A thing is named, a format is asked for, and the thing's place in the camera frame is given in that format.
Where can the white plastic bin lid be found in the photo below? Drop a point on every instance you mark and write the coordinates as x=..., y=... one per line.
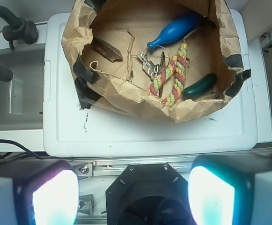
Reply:
x=70, y=131

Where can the dark wood chip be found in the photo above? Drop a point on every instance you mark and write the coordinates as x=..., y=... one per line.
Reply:
x=106, y=50

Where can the brown paper bag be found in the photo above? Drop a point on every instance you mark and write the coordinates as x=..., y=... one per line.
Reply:
x=213, y=47

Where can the black octagonal mount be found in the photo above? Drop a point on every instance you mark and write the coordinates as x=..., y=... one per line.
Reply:
x=150, y=194

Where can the blue plastic bottle toy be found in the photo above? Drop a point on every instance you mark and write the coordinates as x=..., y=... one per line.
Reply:
x=176, y=30

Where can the silver key bunch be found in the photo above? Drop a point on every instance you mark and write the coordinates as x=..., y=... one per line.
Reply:
x=153, y=70

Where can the grey sink basin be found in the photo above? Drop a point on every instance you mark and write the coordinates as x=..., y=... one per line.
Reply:
x=21, y=99

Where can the green toy cucumber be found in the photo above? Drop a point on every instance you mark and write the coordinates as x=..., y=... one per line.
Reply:
x=200, y=87

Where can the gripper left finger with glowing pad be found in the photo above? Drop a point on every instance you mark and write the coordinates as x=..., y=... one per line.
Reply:
x=38, y=192

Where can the paper twine handle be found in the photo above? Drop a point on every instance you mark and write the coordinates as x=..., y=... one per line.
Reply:
x=128, y=42

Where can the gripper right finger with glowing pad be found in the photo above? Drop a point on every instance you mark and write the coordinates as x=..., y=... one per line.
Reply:
x=231, y=189

